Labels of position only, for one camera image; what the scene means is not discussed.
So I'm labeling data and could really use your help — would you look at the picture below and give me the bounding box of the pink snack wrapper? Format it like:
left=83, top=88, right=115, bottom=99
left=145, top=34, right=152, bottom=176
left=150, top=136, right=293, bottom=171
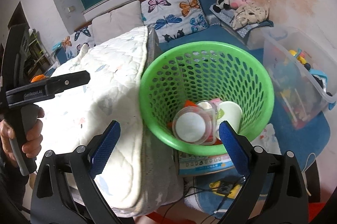
left=209, top=98, right=222, bottom=119

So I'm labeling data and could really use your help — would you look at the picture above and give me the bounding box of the green plastic mesh basket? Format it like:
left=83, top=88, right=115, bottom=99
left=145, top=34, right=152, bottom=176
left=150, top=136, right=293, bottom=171
left=139, top=41, right=275, bottom=156

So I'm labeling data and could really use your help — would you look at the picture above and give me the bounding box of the clear small jar white lid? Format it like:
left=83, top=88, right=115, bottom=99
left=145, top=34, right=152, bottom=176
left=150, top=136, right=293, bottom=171
left=172, top=106, right=216, bottom=145

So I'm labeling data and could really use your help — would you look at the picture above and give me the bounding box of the beige spotted plush toy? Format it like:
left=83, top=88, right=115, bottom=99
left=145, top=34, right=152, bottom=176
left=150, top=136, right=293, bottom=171
left=231, top=0, right=269, bottom=30

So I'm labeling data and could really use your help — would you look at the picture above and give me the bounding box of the blue white cardboard box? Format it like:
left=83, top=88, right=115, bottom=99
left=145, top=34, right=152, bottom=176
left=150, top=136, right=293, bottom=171
left=178, top=152, right=234, bottom=177

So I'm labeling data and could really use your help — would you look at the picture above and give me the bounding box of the orange green plush toy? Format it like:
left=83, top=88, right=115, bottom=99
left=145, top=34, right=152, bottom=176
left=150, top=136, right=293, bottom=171
left=30, top=74, right=48, bottom=83

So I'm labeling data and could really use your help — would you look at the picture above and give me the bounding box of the grey plain pillow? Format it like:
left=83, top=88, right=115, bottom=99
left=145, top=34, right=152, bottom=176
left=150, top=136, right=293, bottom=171
left=91, top=0, right=144, bottom=45

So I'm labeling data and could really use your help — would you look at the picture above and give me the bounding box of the clear plastic toy bin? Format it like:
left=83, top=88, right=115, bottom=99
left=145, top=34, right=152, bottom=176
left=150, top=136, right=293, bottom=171
left=262, top=25, right=336, bottom=129

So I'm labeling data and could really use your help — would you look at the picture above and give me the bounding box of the right butterfly pillow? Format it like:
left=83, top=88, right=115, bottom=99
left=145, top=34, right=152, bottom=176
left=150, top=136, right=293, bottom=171
left=140, top=0, right=209, bottom=43

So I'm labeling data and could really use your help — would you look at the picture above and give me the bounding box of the white paper cup green logo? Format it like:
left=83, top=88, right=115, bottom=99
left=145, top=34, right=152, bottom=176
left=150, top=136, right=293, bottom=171
left=215, top=101, right=243, bottom=139

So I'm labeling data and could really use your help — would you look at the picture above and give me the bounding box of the butterfly pillow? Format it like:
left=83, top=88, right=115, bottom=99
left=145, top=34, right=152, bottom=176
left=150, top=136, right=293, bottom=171
left=52, top=25, right=95, bottom=64
left=140, top=0, right=209, bottom=43

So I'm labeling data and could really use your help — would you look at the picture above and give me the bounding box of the person's left hand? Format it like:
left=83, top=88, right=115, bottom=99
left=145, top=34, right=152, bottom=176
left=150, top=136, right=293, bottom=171
left=1, top=107, right=45, bottom=167

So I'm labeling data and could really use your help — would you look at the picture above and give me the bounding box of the left butterfly pillow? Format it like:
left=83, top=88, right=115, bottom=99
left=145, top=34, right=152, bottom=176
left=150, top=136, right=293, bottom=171
left=52, top=25, right=95, bottom=64

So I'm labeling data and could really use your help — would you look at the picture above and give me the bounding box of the orange red snack bag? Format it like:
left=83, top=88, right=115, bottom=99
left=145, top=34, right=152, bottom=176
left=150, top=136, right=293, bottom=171
left=183, top=100, right=197, bottom=108

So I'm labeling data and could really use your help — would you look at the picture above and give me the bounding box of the blue floor mat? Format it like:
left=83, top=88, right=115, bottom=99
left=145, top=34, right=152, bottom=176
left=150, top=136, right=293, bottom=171
left=158, top=0, right=331, bottom=219

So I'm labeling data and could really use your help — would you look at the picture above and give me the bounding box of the white quilted mattress pad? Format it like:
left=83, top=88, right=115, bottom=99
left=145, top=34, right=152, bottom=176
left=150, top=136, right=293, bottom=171
left=34, top=25, right=150, bottom=217

